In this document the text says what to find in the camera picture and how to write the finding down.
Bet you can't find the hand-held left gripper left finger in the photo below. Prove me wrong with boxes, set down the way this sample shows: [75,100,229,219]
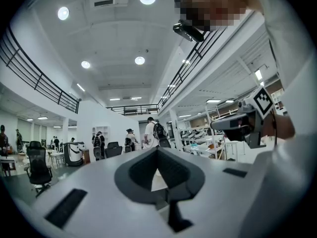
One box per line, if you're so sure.
[114,147,159,205]

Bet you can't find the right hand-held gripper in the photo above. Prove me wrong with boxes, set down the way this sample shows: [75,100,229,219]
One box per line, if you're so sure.
[210,85,275,149]

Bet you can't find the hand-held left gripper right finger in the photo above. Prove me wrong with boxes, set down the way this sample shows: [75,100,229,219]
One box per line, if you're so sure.
[158,147,206,233]

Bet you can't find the person's right forearm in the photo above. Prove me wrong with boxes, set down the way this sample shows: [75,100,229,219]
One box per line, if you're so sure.
[261,113,296,140]

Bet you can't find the black mesh office chair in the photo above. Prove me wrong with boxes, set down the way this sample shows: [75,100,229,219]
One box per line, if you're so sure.
[24,140,53,198]

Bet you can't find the ceiling strip lights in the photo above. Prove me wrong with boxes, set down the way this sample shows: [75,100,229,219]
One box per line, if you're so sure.
[26,69,263,122]

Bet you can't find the white workbench with items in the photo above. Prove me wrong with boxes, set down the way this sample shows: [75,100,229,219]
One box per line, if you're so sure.
[180,129,226,160]

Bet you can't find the cardboard box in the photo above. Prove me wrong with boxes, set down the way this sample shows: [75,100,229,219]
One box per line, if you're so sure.
[81,149,91,165]

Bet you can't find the white mobile robot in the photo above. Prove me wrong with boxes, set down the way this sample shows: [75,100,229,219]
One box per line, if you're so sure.
[62,141,85,168]

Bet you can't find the black mezzanine railing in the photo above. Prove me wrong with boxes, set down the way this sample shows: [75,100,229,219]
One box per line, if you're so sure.
[106,104,159,116]
[158,28,225,112]
[0,28,80,114]

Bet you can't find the white table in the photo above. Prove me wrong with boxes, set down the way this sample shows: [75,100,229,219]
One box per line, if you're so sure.
[0,155,18,177]
[47,150,65,168]

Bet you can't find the person's beige t-shirt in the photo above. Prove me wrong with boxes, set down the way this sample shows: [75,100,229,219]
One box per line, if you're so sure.
[236,0,317,238]

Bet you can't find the person's head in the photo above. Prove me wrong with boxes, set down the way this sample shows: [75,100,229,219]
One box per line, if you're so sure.
[174,0,248,33]

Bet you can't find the white ceiling air conditioner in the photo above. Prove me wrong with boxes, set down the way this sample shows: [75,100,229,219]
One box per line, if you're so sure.
[88,0,119,9]

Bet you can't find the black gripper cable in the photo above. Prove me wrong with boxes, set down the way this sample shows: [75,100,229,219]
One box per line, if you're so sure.
[270,108,278,147]

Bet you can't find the black head-worn camera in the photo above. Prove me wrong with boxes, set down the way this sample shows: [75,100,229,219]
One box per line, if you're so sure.
[172,20,205,43]

